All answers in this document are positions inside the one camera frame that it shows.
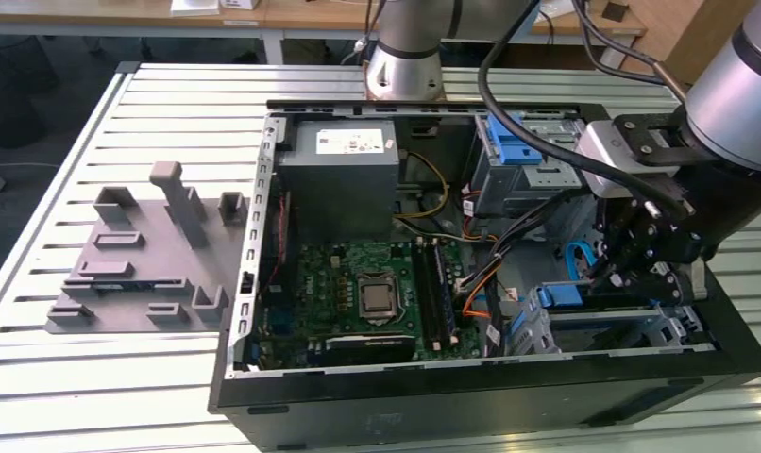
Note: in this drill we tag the green motherboard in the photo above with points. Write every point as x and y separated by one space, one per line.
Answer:
380 255

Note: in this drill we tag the black RAM slot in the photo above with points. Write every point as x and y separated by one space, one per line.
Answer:
427 292

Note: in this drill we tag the blue drive latch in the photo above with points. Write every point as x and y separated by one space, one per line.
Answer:
509 153

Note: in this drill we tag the dark RAM stick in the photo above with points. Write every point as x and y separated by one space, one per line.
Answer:
446 302

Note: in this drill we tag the silver CPU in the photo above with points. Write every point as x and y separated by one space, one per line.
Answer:
376 299

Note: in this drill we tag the black office chair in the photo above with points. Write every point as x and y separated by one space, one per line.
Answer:
15 85

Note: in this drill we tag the metal optical drive cage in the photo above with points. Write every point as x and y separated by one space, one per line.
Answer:
543 177

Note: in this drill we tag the black CPU socket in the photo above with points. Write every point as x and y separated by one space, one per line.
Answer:
378 276

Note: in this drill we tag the black graphics card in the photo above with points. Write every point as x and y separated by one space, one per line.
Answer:
367 349

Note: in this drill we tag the green RAM stick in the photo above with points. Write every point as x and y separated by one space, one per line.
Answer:
121 286

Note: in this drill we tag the small brown box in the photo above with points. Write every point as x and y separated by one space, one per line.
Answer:
617 11

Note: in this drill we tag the large white box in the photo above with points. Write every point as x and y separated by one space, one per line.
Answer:
193 7

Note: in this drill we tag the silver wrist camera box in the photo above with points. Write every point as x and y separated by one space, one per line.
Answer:
607 146

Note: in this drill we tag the small white box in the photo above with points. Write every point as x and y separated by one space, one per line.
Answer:
239 4

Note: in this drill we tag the wooden cabinet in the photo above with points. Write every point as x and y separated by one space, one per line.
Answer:
714 23

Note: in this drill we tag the hard disk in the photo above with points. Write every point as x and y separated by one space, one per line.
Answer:
563 295

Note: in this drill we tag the wooden desk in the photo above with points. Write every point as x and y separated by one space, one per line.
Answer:
135 21

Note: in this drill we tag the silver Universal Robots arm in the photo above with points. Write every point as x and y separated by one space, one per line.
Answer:
745 94

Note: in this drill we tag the black PC case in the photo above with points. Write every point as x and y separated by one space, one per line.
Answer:
480 406

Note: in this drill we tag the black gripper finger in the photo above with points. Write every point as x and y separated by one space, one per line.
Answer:
633 236
663 283

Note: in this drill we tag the metal disk bay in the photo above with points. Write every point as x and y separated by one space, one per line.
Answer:
601 321

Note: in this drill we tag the grey parts rack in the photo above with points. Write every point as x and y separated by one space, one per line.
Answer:
160 278

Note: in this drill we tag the grey power supply unit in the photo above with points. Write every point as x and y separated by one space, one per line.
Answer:
336 198

